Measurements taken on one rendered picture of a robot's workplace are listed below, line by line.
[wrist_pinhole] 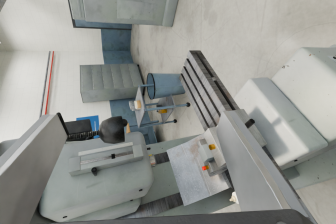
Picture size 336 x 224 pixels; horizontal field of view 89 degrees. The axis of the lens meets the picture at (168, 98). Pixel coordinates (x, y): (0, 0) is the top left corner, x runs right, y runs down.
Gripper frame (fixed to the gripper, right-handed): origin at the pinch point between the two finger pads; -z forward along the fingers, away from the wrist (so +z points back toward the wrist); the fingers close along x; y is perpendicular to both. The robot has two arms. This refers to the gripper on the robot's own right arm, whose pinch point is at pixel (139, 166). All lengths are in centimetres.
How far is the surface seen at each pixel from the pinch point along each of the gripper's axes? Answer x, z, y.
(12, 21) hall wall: 472, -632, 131
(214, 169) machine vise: -25, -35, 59
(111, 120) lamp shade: 10.8, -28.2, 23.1
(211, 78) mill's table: -29, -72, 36
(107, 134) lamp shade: 11.6, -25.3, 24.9
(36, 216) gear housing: 30, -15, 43
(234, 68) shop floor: -90, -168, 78
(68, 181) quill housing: 25, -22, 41
